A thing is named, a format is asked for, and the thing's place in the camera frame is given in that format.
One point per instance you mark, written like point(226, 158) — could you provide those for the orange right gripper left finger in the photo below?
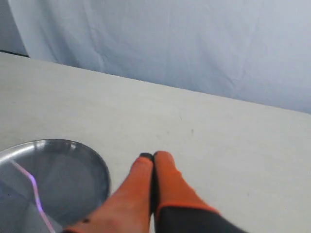
point(128, 210)

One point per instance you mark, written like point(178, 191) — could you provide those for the round stainless steel plate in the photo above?
point(47, 185)

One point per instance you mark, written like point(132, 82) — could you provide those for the white backdrop cloth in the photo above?
point(252, 50)

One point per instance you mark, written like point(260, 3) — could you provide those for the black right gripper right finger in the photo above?
point(177, 207)

